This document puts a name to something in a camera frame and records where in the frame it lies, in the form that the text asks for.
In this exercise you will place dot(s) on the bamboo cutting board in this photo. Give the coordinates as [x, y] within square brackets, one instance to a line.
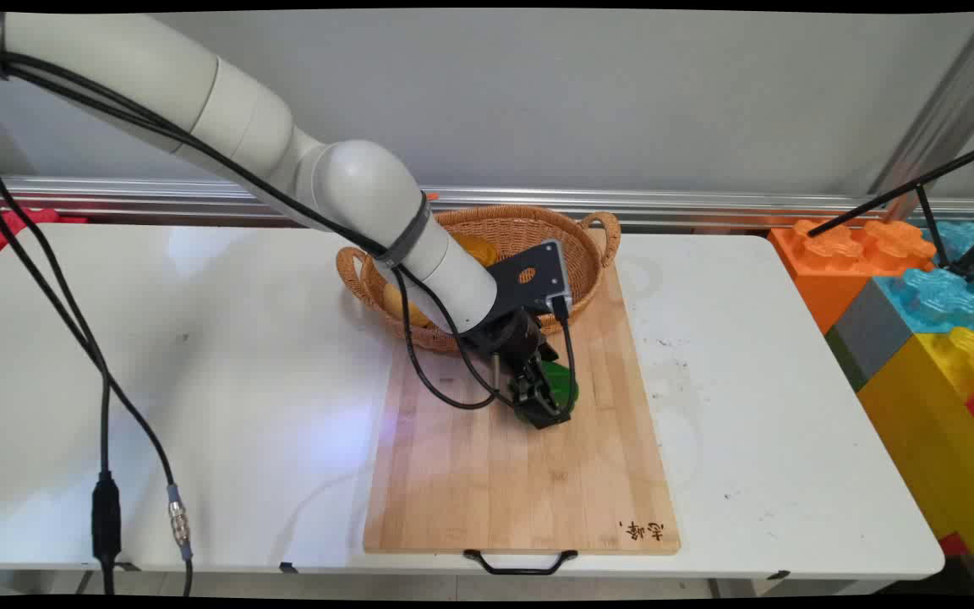
[487, 474]

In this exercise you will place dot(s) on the aluminium frame post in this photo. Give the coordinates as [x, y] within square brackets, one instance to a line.
[943, 110]

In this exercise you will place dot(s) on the aluminium rail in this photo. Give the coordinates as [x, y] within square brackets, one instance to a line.
[707, 205]

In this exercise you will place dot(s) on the woven wicker basket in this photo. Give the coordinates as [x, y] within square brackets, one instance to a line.
[529, 228]

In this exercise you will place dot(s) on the orange round fruit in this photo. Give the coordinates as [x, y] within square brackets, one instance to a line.
[477, 249]

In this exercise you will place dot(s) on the black wrist camera mount plate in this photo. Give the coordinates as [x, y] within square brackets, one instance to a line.
[529, 275]

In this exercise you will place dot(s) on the grey giant building block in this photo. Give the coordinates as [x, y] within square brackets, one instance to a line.
[867, 334]

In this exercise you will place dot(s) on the blue giant building block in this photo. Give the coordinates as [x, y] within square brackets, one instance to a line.
[943, 296]

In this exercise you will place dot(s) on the green bell pepper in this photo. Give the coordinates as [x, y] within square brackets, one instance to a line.
[563, 385]

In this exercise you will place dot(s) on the orange giant building block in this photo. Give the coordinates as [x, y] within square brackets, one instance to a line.
[825, 262]

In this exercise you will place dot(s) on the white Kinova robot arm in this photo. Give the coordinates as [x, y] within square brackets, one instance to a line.
[343, 194]

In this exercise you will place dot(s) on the yellow giant building block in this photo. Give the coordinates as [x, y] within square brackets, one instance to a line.
[935, 440]

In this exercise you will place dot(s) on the yellow red peach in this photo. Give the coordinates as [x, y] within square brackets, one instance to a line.
[398, 306]

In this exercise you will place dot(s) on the black tripod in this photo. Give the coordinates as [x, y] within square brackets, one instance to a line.
[918, 190]

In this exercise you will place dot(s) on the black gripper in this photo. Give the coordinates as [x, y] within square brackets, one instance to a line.
[514, 338]

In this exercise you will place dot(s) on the black table edge clip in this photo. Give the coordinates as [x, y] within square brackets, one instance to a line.
[288, 567]
[778, 575]

